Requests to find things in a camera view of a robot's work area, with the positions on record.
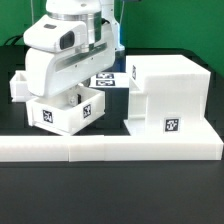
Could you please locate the white drawer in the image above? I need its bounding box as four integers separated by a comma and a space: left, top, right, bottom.
26, 86, 105, 136
9, 70, 34, 102

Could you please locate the white front drawer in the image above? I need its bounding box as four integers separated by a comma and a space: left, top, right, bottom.
26, 86, 105, 136

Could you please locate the white rear drawer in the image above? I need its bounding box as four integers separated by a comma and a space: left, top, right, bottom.
9, 70, 34, 102

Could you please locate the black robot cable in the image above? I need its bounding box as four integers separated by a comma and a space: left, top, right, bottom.
3, 34, 26, 47

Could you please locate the white drawer cabinet box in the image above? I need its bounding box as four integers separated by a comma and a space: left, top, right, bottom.
124, 55, 211, 135

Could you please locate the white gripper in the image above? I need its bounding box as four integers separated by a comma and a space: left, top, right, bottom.
24, 15, 115, 107

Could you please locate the white marker sheet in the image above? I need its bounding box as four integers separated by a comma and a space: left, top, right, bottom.
90, 72, 129, 88

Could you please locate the white L-shaped fence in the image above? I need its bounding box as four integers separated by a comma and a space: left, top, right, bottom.
0, 122, 223, 162

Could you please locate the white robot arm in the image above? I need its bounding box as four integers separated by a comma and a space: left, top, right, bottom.
23, 0, 118, 98

